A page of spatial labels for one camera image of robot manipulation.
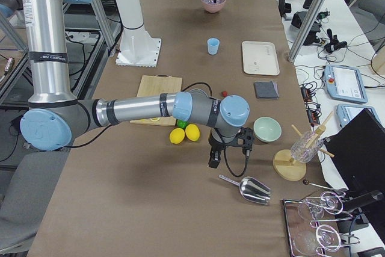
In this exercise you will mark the yellow lemon outer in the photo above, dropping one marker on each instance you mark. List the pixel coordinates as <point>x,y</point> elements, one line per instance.
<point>177,136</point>

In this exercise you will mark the grey folded cloth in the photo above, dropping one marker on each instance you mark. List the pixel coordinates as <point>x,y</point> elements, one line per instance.
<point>266,90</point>

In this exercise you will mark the wooden cutting board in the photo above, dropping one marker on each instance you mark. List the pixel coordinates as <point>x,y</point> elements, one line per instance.
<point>155,85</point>

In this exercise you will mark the wire glass rack tray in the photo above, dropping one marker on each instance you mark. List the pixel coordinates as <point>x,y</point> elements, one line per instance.
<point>311,225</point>

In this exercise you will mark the blue teach pendant far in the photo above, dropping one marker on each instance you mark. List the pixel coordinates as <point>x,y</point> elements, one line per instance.
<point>345,84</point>

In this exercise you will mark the mint green bowl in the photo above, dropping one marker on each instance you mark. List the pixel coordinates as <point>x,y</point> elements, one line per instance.
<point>267,129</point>

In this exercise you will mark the green lime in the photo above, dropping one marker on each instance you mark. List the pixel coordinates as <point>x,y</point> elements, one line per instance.
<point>182,124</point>

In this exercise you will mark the cream rabbit tray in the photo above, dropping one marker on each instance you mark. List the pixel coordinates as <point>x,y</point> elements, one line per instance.
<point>260,58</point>

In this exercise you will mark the pink bowl of ice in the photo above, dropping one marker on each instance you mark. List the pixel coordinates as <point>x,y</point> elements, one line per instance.
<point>213,6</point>

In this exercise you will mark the yellow lemon near lime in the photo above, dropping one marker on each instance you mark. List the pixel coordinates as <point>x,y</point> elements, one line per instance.
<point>192,132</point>

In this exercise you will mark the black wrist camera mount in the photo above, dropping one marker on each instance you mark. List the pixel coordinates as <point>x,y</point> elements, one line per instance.
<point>246,140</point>

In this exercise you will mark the clear glass on stand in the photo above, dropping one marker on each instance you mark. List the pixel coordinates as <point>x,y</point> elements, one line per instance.
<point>306,147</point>

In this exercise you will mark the light blue plastic cup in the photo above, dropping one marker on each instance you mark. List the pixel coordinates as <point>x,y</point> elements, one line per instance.
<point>213,46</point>

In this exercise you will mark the wooden cup tree stand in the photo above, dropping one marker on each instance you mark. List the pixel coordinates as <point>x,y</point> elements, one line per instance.
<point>293,170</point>

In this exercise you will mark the black monitor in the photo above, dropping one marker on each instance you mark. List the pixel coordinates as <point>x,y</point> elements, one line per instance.
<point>358,150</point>

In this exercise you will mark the blue teach pendant near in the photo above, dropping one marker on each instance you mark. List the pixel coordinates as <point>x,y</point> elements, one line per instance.
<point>346,113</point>

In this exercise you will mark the blue teach pendant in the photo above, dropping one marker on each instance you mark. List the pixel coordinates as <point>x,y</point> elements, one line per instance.
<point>345,84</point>
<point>346,113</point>

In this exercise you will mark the steel ice scoop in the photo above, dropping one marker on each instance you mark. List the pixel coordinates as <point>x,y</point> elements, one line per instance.
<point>251,189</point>

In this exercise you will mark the aluminium frame post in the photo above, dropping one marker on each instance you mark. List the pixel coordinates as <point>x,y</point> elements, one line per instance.
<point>305,28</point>

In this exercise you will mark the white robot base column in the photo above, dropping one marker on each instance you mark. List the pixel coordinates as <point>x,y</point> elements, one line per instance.
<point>137,47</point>

